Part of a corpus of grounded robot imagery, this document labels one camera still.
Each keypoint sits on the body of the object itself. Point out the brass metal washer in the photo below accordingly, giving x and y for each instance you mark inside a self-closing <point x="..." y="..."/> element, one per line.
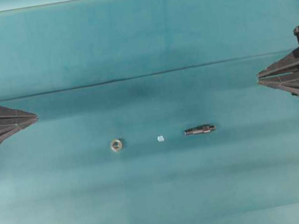
<point x="116" y="145"/>

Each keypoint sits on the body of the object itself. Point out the small pale tape square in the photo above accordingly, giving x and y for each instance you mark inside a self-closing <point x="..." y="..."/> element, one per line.
<point x="160" y="138"/>

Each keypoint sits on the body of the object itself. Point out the dark threaded metal shaft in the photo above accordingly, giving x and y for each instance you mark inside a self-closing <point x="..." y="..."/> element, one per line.
<point x="200" y="130"/>

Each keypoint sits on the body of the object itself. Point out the teal cloth table cover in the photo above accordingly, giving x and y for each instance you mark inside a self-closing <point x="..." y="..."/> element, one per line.
<point x="97" y="70"/>

